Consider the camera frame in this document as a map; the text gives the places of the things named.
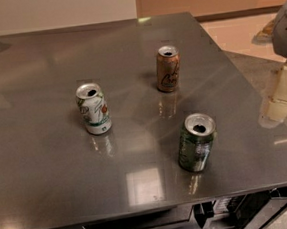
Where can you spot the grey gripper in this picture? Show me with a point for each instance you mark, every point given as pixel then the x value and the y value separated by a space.
pixel 278 111

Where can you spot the orange soda can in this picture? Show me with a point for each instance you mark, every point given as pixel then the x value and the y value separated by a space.
pixel 167 64

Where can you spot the dark green soda can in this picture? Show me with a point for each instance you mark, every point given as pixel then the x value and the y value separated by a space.
pixel 197 137

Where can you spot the white green soda can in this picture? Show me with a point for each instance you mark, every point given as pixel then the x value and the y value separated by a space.
pixel 93 108

